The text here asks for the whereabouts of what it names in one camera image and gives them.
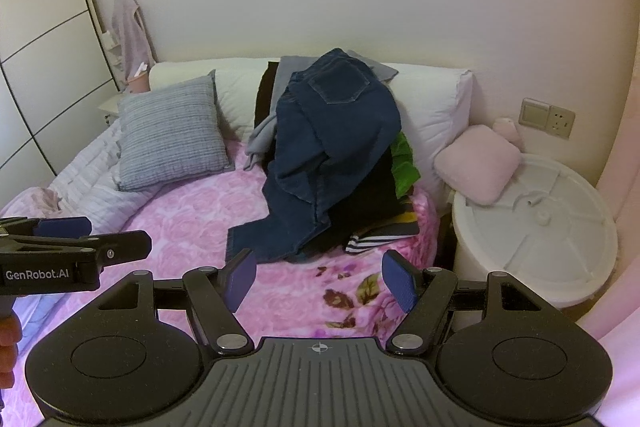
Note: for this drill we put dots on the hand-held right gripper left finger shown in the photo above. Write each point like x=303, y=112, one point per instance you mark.
x=243, y=279

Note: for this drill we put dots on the pink curtain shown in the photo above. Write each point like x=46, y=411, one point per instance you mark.
x=625, y=207

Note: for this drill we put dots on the white round table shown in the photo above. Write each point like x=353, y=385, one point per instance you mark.
x=550, y=227

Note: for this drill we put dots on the white wardrobe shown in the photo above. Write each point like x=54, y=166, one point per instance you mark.
x=40, y=57

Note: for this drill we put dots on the pink hanging garment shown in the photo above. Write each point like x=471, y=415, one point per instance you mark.
x=130, y=37

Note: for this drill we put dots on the grey striped pillow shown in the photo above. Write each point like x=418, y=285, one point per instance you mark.
x=170, y=132

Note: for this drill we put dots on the black white striped garment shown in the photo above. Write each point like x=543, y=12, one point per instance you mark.
x=365, y=243

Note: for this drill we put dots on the white pillows at headboard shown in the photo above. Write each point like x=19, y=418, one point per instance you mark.
x=435, y=107

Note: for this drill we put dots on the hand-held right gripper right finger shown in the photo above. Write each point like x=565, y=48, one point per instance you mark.
x=400, y=282

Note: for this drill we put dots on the beige wall switch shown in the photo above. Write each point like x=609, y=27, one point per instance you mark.
x=534, y=112

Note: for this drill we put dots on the dark blue jeans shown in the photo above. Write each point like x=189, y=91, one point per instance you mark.
x=325, y=132

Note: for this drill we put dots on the beige wall socket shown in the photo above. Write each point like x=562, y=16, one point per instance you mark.
x=561, y=122

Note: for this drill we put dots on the white rack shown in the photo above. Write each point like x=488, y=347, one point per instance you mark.
x=114, y=57

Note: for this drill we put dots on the pink square cushion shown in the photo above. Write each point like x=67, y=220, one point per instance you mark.
x=475, y=164

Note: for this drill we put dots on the person's left hand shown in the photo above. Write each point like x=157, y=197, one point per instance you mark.
x=7, y=347

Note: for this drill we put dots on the white nightstand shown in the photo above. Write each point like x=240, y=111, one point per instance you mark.
x=112, y=107

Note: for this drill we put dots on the green garment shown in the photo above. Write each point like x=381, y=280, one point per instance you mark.
x=402, y=167

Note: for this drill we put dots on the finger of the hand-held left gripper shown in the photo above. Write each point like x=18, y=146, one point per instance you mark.
x=65, y=227
x=125, y=244

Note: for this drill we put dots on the pink floral blanket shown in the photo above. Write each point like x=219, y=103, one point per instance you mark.
x=200, y=217

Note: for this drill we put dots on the lilac folded quilt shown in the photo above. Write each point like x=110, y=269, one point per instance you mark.
x=30, y=204

